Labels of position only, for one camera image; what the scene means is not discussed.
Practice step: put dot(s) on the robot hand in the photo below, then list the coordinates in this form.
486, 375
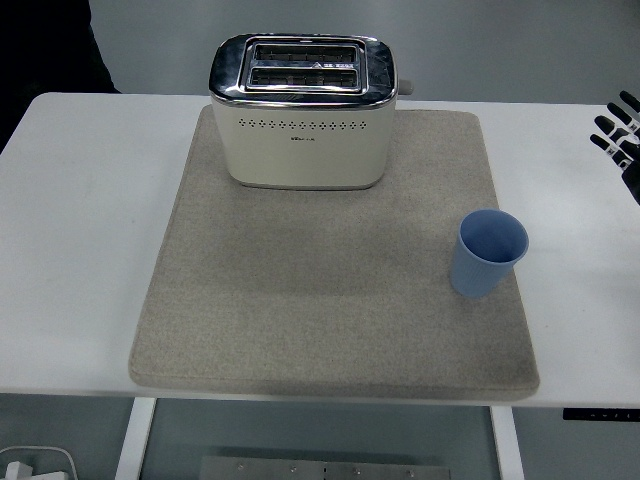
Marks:
627, 177

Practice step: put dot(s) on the blue ribbed cup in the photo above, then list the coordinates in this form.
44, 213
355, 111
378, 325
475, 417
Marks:
475, 272

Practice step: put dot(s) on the black table control panel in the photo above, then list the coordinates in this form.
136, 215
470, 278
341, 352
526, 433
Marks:
600, 414

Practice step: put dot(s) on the white table leg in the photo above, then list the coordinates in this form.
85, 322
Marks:
134, 440
507, 445

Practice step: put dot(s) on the cream and chrome toaster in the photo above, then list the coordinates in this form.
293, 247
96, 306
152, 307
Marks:
305, 150

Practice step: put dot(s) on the beige felt mat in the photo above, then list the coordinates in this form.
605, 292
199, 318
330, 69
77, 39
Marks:
310, 300

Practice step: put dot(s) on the grey metal plate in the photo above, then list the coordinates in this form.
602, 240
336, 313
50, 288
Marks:
325, 470

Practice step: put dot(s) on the person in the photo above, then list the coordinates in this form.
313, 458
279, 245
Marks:
45, 50

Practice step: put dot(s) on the white power adapter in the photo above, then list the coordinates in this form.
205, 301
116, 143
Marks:
17, 471

